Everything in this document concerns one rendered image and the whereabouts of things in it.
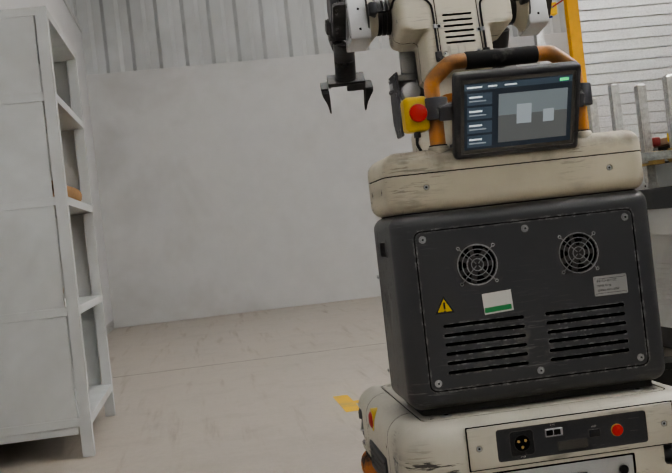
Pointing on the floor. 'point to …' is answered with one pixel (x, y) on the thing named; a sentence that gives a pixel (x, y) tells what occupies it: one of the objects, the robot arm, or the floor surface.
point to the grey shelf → (47, 243)
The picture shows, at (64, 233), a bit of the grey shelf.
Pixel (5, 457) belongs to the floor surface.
